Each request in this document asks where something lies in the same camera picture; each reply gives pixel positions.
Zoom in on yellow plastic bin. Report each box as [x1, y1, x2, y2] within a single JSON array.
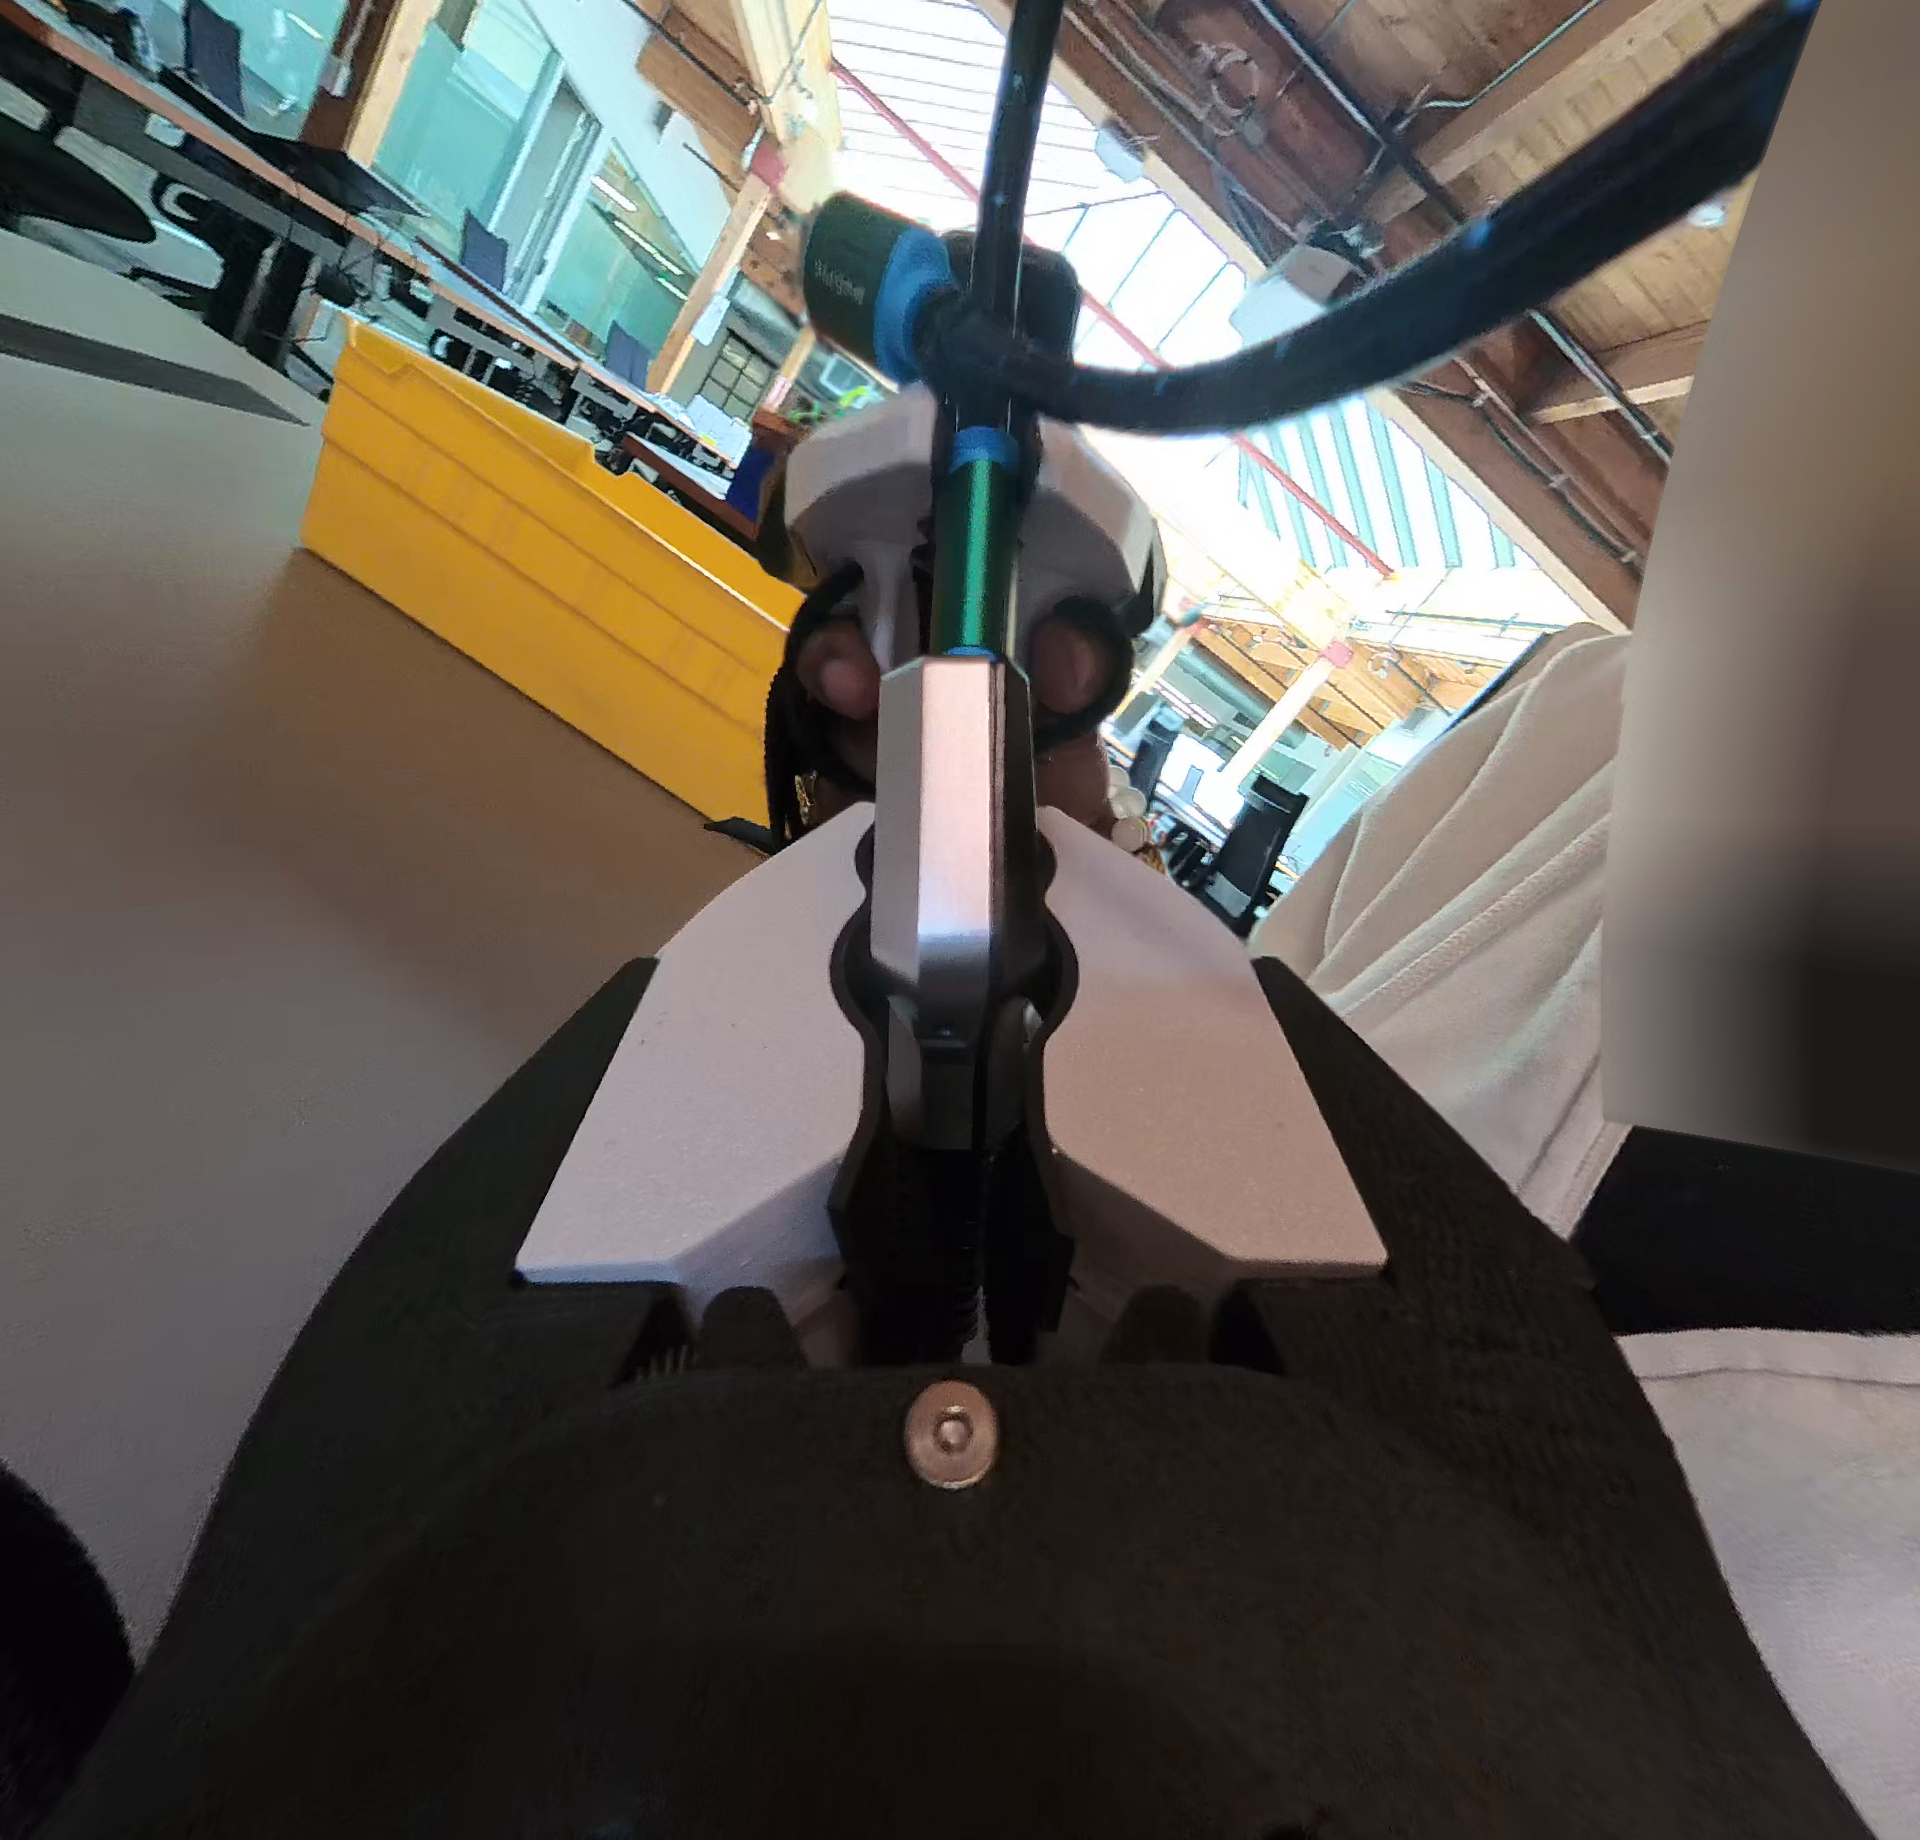
[[300, 316, 812, 823]]

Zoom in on grey desk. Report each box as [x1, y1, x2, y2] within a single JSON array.
[[0, 227, 868, 1662]]

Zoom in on wooden office desk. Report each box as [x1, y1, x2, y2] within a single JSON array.
[[0, 0, 438, 372]]

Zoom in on person's right forearm white sleeve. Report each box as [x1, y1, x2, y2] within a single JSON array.
[[1252, 625, 1634, 1243]]

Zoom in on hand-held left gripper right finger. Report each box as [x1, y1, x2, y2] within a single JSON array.
[[990, 806, 1390, 1317]]

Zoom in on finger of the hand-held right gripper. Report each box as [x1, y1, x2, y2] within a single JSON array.
[[786, 391, 940, 583], [1021, 420, 1164, 627]]

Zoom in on black braided cable green plugs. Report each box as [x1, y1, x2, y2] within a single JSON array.
[[795, 0, 1848, 1362]]

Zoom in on person's right hand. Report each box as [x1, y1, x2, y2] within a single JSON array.
[[781, 601, 1129, 837]]

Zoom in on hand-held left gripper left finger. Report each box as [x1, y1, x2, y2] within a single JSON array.
[[514, 800, 903, 1290]]

